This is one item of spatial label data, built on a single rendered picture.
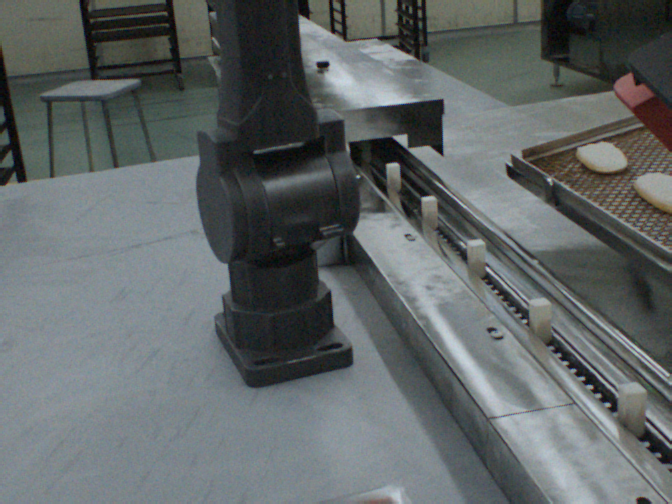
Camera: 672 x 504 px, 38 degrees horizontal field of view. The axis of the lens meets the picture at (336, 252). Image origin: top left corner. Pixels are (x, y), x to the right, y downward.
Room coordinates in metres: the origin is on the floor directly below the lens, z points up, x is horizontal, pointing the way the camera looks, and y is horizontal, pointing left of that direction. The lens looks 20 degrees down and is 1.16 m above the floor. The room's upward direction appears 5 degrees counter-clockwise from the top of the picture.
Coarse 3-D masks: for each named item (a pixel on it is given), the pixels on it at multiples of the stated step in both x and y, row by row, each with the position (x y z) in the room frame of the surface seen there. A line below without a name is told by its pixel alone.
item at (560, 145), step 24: (624, 120) 0.99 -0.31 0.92; (552, 144) 0.98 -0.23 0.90; (576, 144) 0.98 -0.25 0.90; (624, 144) 0.95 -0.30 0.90; (648, 144) 0.93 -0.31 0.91; (528, 168) 0.92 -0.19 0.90; (552, 168) 0.93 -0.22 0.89; (648, 168) 0.87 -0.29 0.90; (576, 192) 0.85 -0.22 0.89; (600, 192) 0.84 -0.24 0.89; (600, 216) 0.77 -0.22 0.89; (648, 216) 0.76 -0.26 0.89; (648, 240) 0.69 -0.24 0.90
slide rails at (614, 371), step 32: (384, 160) 1.17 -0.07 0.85; (384, 192) 1.03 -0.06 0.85; (416, 192) 1.02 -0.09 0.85; (416, 224) 0.92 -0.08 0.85; (448, 224) 0.91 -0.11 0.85; (448, 256) 0.82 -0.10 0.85; (480, 288) 0.74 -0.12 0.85; (512, 288) 0.74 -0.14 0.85; (512, 320) 0.67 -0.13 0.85; (576, 320) 0.67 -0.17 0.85; (544, 352) 0.62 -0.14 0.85; (576, 352) 0.62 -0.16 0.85; (608, 352) 0.61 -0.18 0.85; (576, 384) 0.57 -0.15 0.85; (608, 384) 0.57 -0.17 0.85; (640, 384) 0.56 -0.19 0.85; (608, 416) 0.53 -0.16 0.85; (640, 448) 0.49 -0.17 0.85
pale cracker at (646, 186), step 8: (648, 176) 0.83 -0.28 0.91; (656, 176) 0.82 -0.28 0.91; (664, 176) 0.82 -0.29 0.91; (640, 184) 0.81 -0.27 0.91; (648, 184) 0.81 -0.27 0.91; (656, 184) 0.80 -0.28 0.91; (664, 184) 0.79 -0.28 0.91; (640, 192) 0.80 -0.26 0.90; (648, 192) 0.79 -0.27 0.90; (656, 192) 0.78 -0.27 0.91; (664, 192) 0.78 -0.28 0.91; (648, 200) 0.79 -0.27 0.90; (656, 200) 0.77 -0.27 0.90; (664, 200) 0.77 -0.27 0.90; (664, 208) 0.76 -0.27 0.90
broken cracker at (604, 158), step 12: (588, 144) 0.94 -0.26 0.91; (600, 144) 0.93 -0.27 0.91; (576, 156) 0.94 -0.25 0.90; (588, 156) 0.91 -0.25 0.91; (600, 156) 0.90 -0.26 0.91; (612, 156) 0.90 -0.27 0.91; (624, 156) 0.90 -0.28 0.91; (600, 168) 0.88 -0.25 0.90; (612, 168) 0.88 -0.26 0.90; (624, 168) 0.88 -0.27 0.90
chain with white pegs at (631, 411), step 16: (208, 0) 3.57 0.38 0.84; (352, 144) 1.31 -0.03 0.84; (368, 144) 1.21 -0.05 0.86; (368, 160) 1.21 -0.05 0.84; (384, 176) 1.13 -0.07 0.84; (400, 192) 1.07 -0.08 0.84; (416, 208) 1.00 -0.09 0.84; (432, 208) 0.93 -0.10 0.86; (432, 224) 0.93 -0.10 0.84; (448, 240) 0.89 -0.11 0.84; (480, 240) 0.80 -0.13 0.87; (464, 256) 0.84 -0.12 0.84; (480, 256) 0.79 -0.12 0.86; (480, 272) 0.79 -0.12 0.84; (496, 288) 0.76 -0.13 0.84; (512, 304) 0.73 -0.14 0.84; (544, 304) 0.66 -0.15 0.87; (528, 320) 0.69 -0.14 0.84; (544, 320) 0.65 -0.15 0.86; (544, 336) 0.65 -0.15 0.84; (560, 352) 0.64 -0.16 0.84; (576, 368) 0.61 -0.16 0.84; (592, 384) 0.58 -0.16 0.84; (624, 384) 0.53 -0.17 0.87; (608, 400) 0.56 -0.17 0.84; (624, 400) 0.52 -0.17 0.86; (640, 400) 0.52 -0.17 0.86; (624, 416) 0.52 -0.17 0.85; (640, 416) 0.52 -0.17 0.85; (640, 432) 0.52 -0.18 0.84; (656, 448) 0.50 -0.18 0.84
